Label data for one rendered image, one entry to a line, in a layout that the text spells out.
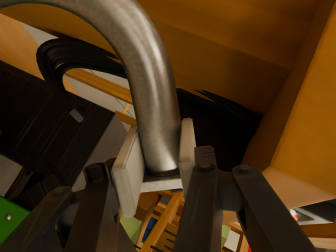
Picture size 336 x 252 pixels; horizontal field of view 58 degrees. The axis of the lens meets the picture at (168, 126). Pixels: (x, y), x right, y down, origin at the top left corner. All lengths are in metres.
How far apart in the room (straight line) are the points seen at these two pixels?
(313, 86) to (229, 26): 0.15
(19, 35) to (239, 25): 0.67
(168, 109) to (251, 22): 0.16
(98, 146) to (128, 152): 0.46
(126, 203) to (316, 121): 0.11
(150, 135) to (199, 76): 0.19
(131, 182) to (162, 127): 0.04
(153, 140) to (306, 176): 0.09
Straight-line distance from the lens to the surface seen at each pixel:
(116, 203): 0.16
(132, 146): 0.18
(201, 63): 0.35
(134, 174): 0.18
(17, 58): 0.92
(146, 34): 0.19
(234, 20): 0.32
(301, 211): 0.40
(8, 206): 0.59
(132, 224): 3.47
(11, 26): 0.87
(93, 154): 0.63
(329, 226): 1.10
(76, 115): 0.46
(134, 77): 0.19
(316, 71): 0.20
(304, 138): 0.18
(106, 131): 0.63
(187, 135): 0.18
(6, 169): 1.05
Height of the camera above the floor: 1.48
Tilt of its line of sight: 12 degrees down
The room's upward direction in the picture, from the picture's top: 114 degrees clockwise
